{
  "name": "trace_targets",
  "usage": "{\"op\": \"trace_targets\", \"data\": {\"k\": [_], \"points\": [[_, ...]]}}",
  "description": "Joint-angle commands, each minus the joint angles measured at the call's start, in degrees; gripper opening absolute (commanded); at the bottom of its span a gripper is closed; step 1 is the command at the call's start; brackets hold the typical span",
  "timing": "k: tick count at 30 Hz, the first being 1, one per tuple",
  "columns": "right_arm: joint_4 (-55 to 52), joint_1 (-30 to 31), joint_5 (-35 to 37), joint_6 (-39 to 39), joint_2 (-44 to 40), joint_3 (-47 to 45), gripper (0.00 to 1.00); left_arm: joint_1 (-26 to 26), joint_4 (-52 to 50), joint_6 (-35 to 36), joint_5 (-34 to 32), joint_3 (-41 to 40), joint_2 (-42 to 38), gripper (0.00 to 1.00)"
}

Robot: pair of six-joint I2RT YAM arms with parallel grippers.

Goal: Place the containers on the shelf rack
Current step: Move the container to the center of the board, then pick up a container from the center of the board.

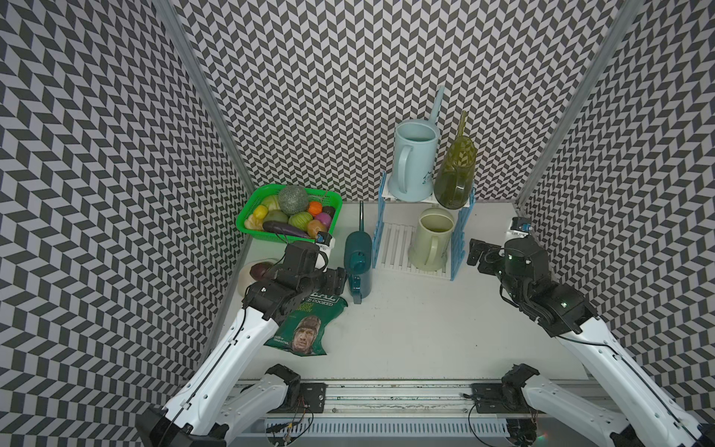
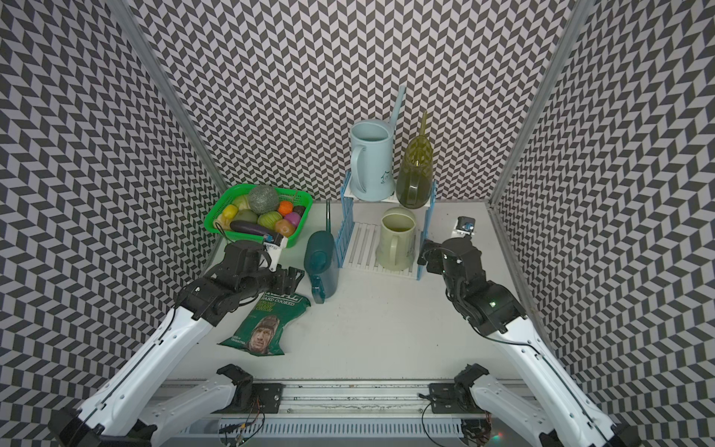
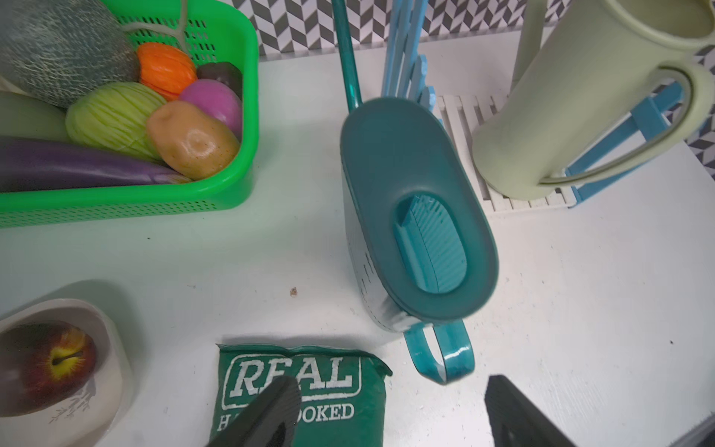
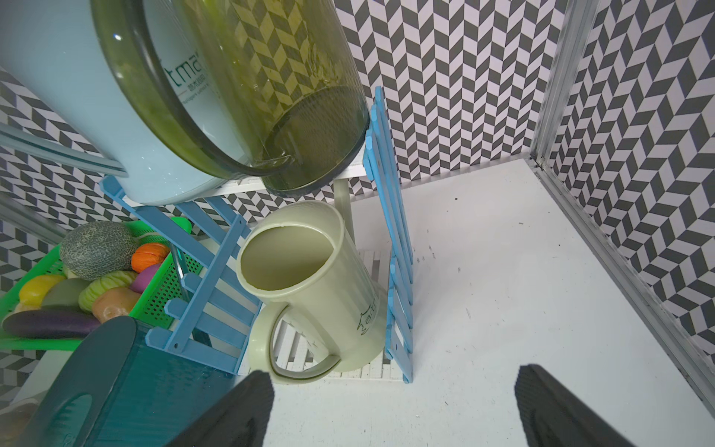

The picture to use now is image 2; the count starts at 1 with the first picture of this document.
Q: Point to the pale green watering can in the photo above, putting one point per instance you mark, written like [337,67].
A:
[396,247]

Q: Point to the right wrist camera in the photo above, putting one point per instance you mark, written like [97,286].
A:
[464,227]

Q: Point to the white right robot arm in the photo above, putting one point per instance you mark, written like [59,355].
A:
[563,414]

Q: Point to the olive transparent watering can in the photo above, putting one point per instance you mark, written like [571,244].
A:
[415,178]

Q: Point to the green plastic basket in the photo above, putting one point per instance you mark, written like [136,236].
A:
[215,223]

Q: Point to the dark green avocado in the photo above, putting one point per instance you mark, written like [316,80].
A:
[246,216]

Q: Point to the purple eggplant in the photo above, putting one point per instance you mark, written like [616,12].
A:
[253,229]

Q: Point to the green chips bag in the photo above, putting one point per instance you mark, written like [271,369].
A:
[259,334]

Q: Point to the netted melon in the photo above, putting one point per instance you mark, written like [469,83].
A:
[263,199]

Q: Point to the light blue watering can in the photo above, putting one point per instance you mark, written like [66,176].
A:
[372,150]

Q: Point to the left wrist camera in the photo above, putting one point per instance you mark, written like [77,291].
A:
[274,247]

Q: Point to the pale green cabbage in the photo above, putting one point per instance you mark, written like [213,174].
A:
[242,203]

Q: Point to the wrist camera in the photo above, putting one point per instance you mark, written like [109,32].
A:
[464,227]
[274,247]

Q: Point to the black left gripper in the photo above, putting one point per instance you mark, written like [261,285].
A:
[289,287]

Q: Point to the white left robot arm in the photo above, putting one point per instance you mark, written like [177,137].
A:
[119,413]

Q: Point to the blue and white slatted shelf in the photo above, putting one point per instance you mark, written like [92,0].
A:
[357,242]

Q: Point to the yellow lemon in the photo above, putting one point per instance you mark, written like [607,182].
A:
[230,212]

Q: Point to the dark teal watering can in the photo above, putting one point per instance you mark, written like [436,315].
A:
[321,261]

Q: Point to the dark plum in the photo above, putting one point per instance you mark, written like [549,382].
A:
[299,210]

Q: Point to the magenta toy fruit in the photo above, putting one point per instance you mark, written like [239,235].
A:
[294,218]

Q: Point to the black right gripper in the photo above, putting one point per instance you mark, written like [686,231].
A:
[434,265]

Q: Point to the orange toy fruit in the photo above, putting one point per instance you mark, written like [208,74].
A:
[285,207]

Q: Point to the metal base rail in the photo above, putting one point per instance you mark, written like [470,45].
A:
[319,412]

